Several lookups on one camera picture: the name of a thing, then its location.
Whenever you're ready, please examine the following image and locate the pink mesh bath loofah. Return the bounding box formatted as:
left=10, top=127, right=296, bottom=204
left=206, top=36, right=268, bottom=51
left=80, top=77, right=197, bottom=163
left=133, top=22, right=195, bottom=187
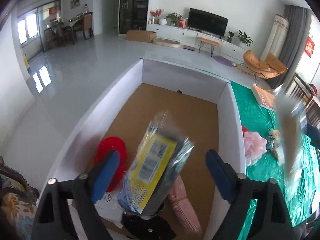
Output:
left=244, top=132, right=267, bottom=166

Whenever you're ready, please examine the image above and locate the small gold paper box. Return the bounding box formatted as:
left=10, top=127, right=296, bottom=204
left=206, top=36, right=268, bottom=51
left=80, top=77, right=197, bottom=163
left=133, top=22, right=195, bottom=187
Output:
left=269, top=129, right=281, bottom=140

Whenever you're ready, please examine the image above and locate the yellow blue sponge package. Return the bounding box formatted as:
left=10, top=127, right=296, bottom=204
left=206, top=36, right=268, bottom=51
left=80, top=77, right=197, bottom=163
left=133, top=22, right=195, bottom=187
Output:
left=118, top=111, right=194, bottom=217

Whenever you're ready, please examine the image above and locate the blue wave pattern pouch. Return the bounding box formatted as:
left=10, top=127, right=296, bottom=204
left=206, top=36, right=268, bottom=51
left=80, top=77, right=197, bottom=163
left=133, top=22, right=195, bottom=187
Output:
left=266, top=135, right=276, bottom=152

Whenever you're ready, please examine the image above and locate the red snack packet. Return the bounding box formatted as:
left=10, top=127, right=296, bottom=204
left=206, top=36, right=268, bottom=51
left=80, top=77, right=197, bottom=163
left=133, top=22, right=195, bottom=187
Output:
left=241, top=125, right=249, bottom=134

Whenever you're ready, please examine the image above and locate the floral sofa cushion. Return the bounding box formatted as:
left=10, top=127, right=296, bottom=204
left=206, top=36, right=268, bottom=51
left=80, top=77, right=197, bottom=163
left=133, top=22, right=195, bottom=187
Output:
left=1, top=159, right=39, bottom=239

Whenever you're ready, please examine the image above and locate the green satin tablecloth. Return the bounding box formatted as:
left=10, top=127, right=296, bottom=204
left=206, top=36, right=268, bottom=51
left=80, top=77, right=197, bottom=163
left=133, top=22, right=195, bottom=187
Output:
left=218, top=82, right=319, bottom=226

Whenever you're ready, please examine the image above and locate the white printed plastic bag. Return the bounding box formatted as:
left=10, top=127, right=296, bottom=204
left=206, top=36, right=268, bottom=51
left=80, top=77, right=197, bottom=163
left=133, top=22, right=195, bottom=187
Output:
left=95, top=192, right=124, bottom=229

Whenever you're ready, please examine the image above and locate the red yarn ball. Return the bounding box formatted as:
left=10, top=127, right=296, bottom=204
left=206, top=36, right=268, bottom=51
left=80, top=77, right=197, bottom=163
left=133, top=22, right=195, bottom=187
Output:
left=94, top=136, right=128, bottom=192

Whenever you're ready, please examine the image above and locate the pink packaged cloth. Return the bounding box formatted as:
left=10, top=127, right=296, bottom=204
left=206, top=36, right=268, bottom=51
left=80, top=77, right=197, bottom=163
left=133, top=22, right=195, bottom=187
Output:
left=168, top=175, right=202, bottom=235

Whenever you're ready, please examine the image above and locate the clear jar black lid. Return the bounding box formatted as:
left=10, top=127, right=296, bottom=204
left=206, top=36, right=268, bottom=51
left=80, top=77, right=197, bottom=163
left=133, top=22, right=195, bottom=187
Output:
left=274, top=85, right=307, bottom=181

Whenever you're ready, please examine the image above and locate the orange hardcover book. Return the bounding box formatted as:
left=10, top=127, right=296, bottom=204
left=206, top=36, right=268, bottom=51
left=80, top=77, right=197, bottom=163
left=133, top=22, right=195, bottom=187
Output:
left=251, top=85, right=276, bottom=111

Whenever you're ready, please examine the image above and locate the white cardboard box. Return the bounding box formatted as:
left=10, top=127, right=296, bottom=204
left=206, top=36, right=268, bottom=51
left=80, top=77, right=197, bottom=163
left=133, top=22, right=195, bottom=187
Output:
left=31, top=59, right=245, bottom=239

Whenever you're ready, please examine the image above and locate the dark wooden side chair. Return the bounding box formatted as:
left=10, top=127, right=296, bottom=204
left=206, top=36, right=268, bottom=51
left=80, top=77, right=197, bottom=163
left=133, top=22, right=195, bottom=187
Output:
left=286, top=73, right=319, bottom=129

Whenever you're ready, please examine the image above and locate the orange lounge chair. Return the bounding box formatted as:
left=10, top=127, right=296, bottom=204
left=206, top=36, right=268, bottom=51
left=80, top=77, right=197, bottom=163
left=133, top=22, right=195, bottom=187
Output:
left=235, top=50, right=287, bottom=84

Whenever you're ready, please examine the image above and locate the purple floor mat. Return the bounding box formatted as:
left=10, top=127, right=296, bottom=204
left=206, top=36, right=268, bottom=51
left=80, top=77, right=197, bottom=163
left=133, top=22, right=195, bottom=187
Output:
left=213, top=55, right=236, bottom=67

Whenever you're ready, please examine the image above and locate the white tv cabinet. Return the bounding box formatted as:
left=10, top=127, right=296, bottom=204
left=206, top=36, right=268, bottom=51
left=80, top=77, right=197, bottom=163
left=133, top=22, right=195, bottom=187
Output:
left=146, top=24, right=246, bottom=63

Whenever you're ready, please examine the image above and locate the green potted plant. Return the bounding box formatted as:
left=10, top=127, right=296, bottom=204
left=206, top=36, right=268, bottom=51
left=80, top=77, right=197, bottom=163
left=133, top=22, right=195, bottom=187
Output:
left=236, top=30, right=253, bottom=47

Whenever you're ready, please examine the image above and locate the wooden bench stool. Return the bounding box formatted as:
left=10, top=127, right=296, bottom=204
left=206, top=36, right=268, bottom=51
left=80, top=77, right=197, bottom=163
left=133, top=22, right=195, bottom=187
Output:
left=197, top=36, right=221, bottom=57

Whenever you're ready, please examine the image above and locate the small potted plant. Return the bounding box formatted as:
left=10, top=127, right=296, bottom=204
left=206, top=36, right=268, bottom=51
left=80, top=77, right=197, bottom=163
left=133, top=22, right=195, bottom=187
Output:
left=227, top=31, right=235, bottom=43

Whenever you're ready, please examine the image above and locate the wooden dining chair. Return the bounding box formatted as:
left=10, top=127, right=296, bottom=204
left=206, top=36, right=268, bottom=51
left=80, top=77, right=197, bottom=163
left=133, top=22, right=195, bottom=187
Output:
left=72, top=12, right=94, bottom=40

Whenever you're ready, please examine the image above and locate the brown cardboard box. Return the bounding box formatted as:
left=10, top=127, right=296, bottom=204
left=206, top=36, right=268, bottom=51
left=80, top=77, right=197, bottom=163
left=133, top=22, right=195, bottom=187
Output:
left=126, top=30, right=157, bottom=43

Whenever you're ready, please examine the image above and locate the grey window curtain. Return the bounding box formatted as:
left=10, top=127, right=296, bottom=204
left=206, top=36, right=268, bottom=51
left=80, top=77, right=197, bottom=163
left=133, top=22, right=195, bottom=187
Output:
left=268, top=5, right=312, bottom=89

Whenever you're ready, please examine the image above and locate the round beige floor cushion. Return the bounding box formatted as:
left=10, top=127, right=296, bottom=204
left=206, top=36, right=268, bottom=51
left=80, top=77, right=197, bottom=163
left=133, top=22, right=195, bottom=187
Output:
left=152, top=38, right=182, bottom=48

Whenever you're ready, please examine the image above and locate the black flat television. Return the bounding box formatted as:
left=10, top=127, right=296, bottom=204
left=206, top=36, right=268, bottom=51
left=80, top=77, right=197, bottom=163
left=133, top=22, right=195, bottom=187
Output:
left=188, top=8, right=228, bottom=36

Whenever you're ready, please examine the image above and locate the leafy plant on cabinet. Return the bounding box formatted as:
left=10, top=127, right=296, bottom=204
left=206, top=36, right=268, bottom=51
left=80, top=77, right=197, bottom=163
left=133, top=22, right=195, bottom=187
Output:
left=165, top=12, right=181, bottom=27

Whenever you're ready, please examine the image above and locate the red flower vase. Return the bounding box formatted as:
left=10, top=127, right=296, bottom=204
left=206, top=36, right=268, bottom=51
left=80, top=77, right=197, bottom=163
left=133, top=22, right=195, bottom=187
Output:
left=150, top=8, right=164, bottom=24

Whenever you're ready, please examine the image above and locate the black glass display cabinet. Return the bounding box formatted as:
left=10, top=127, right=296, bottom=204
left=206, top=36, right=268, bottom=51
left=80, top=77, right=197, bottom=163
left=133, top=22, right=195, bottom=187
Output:
left=119, top=0, right=149, bottom=35

